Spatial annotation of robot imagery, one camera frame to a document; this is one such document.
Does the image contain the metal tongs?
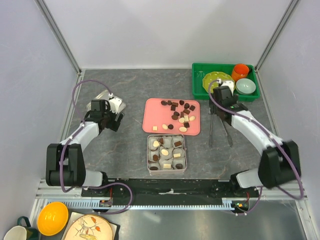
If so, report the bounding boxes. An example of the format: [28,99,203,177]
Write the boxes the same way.
[208,114,233,148]

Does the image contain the pink chocolate tray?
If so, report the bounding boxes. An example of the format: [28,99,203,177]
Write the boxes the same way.
[142,98,201,136]

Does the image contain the pink square chocolate tin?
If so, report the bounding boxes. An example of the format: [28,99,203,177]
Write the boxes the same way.
[146,134,188,175]

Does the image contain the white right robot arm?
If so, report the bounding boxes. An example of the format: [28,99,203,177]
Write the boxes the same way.
[209,85,301,197]

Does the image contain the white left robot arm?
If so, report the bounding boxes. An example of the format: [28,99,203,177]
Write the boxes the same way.
[45,97,126,197]

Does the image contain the white heart chocolate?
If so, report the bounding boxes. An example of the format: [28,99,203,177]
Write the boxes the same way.
[152,140,160,148]

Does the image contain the brown round chocolate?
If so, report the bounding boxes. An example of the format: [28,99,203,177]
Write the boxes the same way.
[152,155,159,162]

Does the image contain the brown rectangular chocolate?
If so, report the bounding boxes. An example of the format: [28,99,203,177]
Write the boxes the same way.
[174,141,182,147]

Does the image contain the yellow-green dotted plate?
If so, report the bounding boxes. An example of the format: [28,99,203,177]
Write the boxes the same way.
[202,71,233,93]

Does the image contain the pale green bowl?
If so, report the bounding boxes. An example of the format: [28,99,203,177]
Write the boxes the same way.
[235,78,257,95]

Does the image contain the orange cup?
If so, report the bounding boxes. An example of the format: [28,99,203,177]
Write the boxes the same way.
[231,63,250,82]

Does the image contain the green plastic bin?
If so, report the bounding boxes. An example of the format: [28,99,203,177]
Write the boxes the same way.
[191,63,261,102]

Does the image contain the yellow bowl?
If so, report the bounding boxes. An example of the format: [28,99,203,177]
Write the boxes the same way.
[37,201,69,237]

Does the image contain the decorated bird plate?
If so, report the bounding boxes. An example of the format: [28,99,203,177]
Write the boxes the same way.
[64,214,114,240]

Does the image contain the dark green mug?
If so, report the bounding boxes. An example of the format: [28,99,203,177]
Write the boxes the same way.
[17,216,40,240]

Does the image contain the white mug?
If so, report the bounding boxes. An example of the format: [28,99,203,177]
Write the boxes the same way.
[3,225,27,240]

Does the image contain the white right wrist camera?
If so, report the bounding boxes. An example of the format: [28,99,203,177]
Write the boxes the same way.
[218,79,236,93]

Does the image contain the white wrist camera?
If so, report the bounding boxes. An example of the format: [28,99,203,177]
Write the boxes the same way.
[218,79,236,93]
[108,94,126,114]

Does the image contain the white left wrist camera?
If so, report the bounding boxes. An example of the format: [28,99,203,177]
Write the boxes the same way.
[108,94,126,114]

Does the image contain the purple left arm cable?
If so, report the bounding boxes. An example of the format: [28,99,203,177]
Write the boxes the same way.
[58,79,133,215]

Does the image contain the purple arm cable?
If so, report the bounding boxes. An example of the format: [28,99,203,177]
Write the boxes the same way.
[58,79,133,215]
[207,79,305,217]

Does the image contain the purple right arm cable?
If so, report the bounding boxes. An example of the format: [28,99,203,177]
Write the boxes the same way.
[207,79,305,217]

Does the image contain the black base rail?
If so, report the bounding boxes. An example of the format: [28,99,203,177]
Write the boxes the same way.
[81,177,258,208]

